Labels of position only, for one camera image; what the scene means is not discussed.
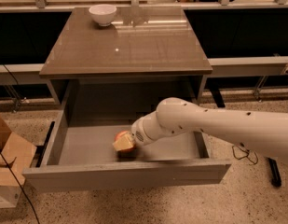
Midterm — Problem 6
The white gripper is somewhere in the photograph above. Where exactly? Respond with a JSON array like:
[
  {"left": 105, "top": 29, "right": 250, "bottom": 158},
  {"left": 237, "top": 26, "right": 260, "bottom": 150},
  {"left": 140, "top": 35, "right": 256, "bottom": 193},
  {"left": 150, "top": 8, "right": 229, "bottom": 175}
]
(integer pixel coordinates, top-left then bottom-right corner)
[{"left": 112, "top": 111, "right": 170, "bottom": 153}]

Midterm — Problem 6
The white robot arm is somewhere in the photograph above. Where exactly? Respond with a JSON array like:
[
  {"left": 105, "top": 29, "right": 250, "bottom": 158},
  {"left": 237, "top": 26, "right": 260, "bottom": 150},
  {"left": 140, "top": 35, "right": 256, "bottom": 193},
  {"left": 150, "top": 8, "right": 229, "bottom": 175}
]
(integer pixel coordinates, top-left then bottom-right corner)
[{"left": 113, "top": 97, "right": 288, "bottom": 164}]

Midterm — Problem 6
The open grey top drawer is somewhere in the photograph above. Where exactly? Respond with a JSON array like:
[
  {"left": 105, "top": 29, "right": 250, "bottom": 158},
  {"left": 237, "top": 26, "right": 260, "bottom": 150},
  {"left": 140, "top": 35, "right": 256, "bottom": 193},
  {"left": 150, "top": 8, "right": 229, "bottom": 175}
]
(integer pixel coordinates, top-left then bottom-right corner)
[{"left": 22, "top": 79, "right": 232, "bottom": 194}]

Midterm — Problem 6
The grey cabinet with counter top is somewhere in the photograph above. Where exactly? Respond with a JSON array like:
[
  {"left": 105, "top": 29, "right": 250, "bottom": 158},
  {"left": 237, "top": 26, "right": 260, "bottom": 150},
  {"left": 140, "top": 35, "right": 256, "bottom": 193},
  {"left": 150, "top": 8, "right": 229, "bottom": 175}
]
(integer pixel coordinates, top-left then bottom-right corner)
[{"left": 39, "top": 6, "right": 213, "bottom": 105}]

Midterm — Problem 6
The cardboard box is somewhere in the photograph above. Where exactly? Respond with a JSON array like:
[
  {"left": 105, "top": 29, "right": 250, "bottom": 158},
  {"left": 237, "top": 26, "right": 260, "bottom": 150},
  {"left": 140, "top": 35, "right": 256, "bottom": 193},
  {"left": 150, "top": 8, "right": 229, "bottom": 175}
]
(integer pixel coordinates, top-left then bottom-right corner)
[{"left": 0, "top": 117, "right": 36, "bottom": 208}]

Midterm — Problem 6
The white ceramic bowl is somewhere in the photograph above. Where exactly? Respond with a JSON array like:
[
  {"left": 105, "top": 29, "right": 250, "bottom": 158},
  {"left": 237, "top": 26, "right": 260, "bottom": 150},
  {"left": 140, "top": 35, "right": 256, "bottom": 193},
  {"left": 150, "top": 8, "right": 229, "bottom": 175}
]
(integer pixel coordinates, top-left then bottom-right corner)
[{"left": 89, "top": 4, "right": 117, "bottom": 26}]

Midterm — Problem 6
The black stand leg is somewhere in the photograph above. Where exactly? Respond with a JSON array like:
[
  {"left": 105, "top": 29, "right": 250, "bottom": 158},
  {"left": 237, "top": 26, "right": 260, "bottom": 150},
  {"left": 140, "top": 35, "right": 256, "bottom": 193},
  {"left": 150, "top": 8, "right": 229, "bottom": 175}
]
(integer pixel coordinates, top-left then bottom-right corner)
[{"left": 268, "top": 158, "right": 281, "bottom": 188}]

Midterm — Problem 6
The black drawer slide rail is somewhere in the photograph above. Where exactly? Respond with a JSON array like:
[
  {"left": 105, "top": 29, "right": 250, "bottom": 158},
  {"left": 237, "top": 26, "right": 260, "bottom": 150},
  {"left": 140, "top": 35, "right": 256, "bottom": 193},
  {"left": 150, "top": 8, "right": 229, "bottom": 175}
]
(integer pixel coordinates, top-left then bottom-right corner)
[{"left": 36, "top": 121, "right": 55, "bottom": 167}]

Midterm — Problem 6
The black cable on floor right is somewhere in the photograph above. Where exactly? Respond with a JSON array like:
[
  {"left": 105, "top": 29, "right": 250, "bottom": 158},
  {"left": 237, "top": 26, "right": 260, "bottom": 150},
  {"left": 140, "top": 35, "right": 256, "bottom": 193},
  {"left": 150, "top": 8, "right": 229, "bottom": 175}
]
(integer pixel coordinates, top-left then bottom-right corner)
[{"left": 232, "top": 145, "right": 259, "bottom": 166}]

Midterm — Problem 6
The black cable on left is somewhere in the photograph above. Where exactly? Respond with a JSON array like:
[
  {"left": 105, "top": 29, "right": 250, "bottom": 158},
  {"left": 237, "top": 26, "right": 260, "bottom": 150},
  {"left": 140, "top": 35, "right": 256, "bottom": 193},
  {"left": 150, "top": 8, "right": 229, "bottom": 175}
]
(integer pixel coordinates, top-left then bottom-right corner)
[{"left": 0, "top": 54, "right": 41, "bottom": 224}]

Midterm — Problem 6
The grey horizontal rail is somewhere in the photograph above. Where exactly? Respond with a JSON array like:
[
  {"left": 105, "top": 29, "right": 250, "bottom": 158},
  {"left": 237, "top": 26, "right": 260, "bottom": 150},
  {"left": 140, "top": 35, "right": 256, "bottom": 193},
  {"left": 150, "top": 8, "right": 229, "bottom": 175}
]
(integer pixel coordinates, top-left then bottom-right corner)
[{"left": 0, "top": 56, "right": 288, "bottom": 85}]

